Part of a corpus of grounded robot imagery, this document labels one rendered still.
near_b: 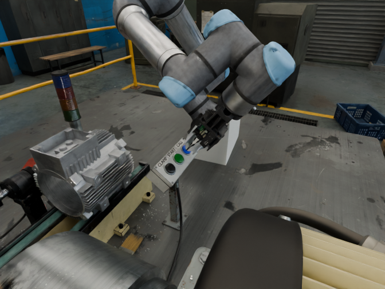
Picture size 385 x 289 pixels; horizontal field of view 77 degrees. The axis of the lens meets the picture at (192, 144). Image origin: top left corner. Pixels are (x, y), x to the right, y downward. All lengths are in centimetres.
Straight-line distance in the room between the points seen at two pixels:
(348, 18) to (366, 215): 614
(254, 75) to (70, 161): 46
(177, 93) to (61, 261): 34
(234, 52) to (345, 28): 650
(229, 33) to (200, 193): 62
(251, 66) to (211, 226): 55
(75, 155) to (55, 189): 19
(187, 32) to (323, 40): 621
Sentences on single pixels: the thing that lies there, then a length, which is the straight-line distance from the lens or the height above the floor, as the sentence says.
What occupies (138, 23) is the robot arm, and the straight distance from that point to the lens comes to 71.
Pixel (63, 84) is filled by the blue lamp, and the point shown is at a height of 118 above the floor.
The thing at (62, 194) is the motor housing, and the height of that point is 96.
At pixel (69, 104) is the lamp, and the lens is 105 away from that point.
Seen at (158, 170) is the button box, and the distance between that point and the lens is 63.
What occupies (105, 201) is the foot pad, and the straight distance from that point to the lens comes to 72.
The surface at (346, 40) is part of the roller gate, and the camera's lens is 702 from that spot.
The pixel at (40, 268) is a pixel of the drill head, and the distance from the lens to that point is 40.
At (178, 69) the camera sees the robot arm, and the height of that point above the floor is 133.
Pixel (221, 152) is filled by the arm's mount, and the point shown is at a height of 87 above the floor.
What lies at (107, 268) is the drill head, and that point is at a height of 115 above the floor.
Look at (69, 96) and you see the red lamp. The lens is 104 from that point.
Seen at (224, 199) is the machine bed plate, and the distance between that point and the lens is 94.
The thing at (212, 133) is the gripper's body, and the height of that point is 118.
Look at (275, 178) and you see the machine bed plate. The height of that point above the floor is 80.
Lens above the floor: 146
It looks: 32 degrees down
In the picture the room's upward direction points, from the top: straight up
